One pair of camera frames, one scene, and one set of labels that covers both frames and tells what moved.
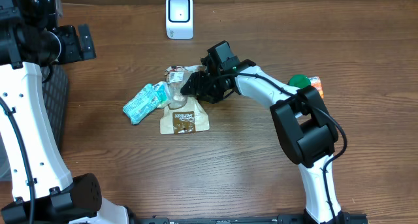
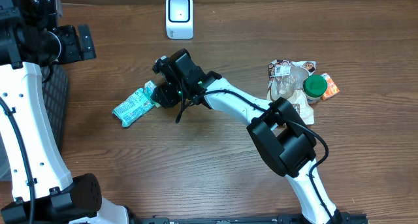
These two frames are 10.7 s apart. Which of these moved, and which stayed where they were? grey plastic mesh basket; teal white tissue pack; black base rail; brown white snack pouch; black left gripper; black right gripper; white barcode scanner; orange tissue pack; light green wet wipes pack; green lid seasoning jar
Moved: brown white snack pouch; black right gripper; teal white tissue pack; light green wet wipes pack; green lid seasoning jar; orange tissue pack
Stayed: black left gripper; black base rail; grey plastic mesh basket; white barcode scanner
